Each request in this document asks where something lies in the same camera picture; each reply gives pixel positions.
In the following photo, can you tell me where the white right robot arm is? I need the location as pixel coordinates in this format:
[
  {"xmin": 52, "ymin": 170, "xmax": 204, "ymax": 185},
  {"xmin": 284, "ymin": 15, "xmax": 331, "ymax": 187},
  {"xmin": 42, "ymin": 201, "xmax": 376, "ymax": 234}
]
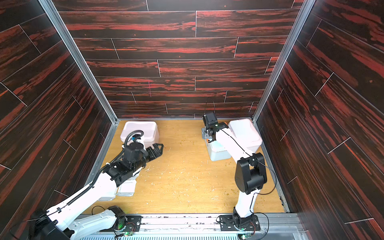
[{"xmin": 202, "ymin": 112, "xmax": 268, "ymax": 230}]

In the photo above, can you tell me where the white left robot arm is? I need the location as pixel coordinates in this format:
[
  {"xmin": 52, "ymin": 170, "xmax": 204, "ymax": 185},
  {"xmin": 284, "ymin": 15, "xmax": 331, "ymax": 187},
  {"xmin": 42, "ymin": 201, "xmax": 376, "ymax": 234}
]
[{"xmin": 29, "ymin": 130, "xmax": 164, "ymax": 240}]

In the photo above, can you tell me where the aluminium frame rail right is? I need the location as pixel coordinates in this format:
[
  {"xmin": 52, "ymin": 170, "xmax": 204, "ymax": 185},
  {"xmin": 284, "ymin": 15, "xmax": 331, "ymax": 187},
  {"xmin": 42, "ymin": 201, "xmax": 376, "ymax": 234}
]
[{"xmin": 251, "ymin": 0, "xmax": 317, "ymax": 122}]

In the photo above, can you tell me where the aluminium frame rail left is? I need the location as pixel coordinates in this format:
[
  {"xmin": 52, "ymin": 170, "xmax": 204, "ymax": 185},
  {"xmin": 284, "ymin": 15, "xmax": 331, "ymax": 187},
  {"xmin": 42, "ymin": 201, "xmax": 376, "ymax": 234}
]
[{"xmin": 38, "ymin": 0, "xmax": 118, "ymax": 124}]

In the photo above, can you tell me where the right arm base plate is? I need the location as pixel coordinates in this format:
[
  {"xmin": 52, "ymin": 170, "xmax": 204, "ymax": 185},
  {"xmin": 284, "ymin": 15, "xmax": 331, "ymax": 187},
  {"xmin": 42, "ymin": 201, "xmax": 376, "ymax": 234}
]
[{"xmin": 216, "ymin": 214, "xmax": 261, "ymax": 232}]

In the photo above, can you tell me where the white orange handled box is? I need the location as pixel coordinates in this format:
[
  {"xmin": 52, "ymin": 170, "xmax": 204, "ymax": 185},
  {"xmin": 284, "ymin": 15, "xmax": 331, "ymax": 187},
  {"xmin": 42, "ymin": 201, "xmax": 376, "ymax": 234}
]
[{"xmin": 202, "ymin": 127, "xmax": 231, "ymax": 162}]

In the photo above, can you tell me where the white pink first aid box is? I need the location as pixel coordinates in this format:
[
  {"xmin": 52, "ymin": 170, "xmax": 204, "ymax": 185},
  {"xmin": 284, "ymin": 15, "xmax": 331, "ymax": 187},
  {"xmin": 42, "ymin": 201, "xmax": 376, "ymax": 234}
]
[{"xmin": 229, "ymin": 119, "xmax": 263, "ymax": 153}]

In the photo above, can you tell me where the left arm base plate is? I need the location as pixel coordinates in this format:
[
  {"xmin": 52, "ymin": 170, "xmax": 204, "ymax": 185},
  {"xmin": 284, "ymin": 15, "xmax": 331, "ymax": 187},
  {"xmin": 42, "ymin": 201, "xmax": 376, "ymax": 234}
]
[{"xmin": 123, "ymin": 215, "xmax": 143, "ymax": 233}]

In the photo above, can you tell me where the pink medicine chest box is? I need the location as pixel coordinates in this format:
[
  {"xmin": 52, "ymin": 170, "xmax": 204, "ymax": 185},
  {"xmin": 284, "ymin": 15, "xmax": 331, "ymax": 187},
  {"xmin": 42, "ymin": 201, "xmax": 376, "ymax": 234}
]
[{"xmin": 120, "ymin": 121, "xmax": 160, "ymax": 148}]

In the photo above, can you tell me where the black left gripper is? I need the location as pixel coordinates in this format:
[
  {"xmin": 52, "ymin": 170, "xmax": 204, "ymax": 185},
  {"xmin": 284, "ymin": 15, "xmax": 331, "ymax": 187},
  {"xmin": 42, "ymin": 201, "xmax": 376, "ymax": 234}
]
[{"xmin": 131, "ymin": 143, "xmax": 164, "ymax": 175}]

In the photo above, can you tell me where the gauze packet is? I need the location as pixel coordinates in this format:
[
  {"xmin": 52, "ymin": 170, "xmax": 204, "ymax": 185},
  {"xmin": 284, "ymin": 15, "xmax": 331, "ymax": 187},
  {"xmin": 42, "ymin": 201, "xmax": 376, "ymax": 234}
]
[{"xmin": 116, "ymin": 180, "xmax": 137, "ymax": 197}]

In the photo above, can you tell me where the aluminium frame rail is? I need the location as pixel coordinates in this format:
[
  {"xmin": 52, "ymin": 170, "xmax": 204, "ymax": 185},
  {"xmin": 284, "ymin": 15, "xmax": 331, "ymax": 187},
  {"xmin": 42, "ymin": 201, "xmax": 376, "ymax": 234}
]
[
  {"xmin": 251, "ymin": 0, "xmax": 317, "ymax": 122},
  {"xmin": 38, "ymin": 0, "xmax": 118, "ymax": 124}
]

